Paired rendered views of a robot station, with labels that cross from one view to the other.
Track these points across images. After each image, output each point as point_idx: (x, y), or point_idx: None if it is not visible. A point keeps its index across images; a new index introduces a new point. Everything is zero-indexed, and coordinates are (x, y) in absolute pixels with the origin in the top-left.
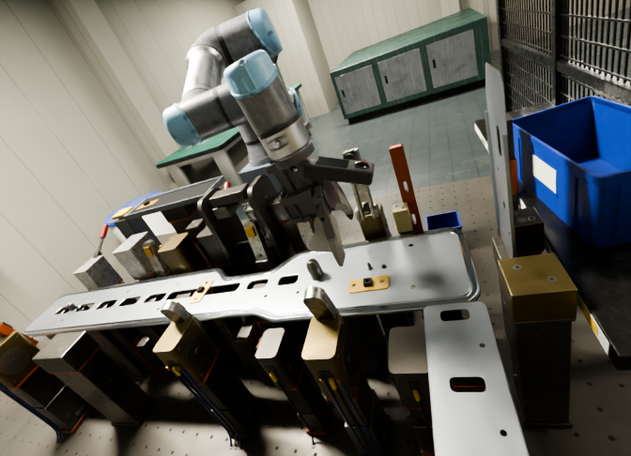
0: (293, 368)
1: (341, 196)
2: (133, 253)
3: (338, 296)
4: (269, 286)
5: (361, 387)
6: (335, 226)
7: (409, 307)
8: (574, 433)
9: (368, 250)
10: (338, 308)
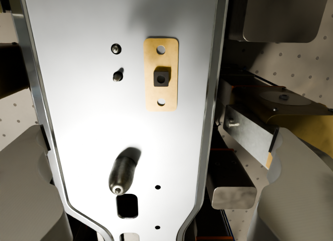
0: (228, 159)
1: (8, 225)
2: None
3: (178, 125)
4: (138, 228)
5: (246, 84)
6: (299, 202)
7: None
8: None
9: (60, 82)
10: (203, 122)
